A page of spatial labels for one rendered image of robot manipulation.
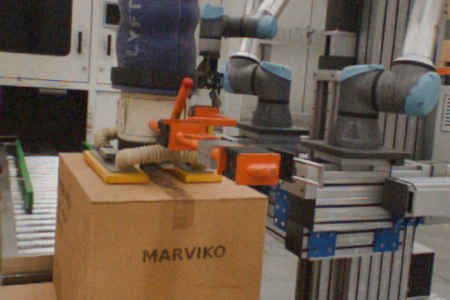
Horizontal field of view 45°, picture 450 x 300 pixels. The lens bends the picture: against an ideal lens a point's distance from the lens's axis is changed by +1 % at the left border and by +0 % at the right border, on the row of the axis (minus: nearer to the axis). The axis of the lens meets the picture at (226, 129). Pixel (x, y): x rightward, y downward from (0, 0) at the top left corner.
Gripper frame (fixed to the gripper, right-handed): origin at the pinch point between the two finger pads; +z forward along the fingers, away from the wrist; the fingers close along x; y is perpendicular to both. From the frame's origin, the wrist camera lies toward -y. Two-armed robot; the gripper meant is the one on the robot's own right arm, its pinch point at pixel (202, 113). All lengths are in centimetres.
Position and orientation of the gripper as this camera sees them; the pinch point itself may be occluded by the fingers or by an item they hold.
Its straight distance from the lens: 181.5
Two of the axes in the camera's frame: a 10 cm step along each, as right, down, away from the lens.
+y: 4.1, 1.3, -9.0
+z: -0.7, 9.9, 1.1
